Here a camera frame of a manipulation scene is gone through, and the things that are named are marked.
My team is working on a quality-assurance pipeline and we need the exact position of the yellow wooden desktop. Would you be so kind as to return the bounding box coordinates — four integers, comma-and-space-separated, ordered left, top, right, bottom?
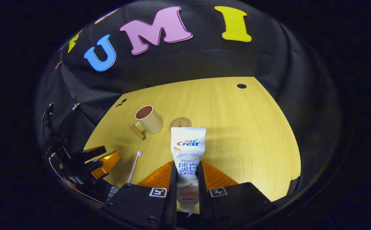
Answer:
84, 77, 301, 214

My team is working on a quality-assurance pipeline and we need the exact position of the round brown coaster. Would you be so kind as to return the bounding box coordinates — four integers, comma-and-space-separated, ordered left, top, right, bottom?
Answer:
169, 117, 192, 129

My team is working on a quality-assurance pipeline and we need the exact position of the pink white toothbrush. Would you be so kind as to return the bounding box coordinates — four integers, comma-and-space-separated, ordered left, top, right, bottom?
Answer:
126, 151, 143, 185

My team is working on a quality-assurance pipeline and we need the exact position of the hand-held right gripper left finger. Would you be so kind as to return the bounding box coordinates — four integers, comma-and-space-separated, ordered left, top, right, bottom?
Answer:
104, 160, 178, 230

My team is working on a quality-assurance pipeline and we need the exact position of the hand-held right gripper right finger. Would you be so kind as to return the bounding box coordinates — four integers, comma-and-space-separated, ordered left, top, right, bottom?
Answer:
197, 160, 277, 230

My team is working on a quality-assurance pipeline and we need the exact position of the beige cup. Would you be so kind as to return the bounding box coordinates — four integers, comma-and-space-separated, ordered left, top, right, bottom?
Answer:
129, 105, 164, 140

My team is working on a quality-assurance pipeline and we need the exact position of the white toothpaste tube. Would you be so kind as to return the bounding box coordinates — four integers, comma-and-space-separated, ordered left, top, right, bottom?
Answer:
170, 127, 207, 213

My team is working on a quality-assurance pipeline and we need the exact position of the black desk edge clamp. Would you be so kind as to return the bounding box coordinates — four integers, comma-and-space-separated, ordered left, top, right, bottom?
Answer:
288, 176, 301, 195

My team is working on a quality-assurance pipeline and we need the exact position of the black backdrop cloth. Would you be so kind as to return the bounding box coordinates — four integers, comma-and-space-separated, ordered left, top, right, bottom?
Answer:
35, 0, 343, 205

